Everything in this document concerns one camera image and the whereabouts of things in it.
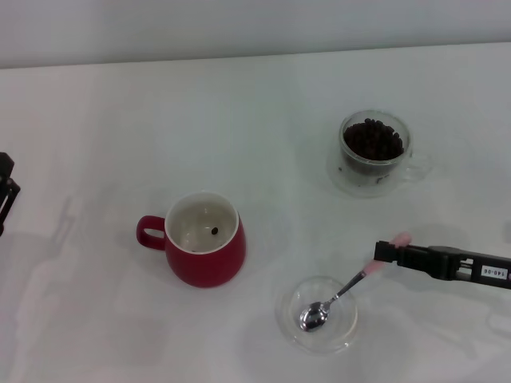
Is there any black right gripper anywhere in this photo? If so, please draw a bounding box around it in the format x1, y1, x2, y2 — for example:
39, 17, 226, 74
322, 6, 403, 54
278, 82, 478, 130
374, 240, 511, 290

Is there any pink-handled metal spoon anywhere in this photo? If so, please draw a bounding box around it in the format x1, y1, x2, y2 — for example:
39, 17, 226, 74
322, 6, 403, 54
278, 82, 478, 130
299, 231, 410, 333

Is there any red ceramic mug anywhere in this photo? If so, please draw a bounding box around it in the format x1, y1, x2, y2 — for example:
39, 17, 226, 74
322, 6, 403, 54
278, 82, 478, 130
135, 191, 248, 289

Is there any clear double-walled glass cup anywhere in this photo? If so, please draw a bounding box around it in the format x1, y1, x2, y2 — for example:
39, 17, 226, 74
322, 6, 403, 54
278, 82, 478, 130
327, 109, 434, 199

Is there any pile of coffee beans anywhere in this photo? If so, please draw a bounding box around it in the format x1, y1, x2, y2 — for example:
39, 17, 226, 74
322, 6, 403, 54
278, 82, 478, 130
342, 117, 405, 176

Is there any clear round glass dish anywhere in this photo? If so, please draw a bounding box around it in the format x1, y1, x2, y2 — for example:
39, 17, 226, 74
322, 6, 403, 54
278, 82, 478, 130
275, 274, 359, 354

